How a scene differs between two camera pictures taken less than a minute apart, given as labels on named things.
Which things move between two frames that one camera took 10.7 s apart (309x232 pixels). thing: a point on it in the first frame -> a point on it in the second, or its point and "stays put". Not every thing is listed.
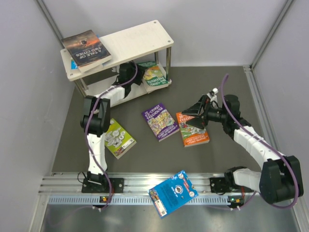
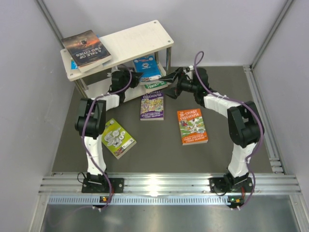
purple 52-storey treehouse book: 160,122 -> 152,107
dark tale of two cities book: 86,50 stays put
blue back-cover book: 171,195 -> 147,66
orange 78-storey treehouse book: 191,135 stays put
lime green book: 117,140 stays put
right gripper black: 202,121 -> 175,92
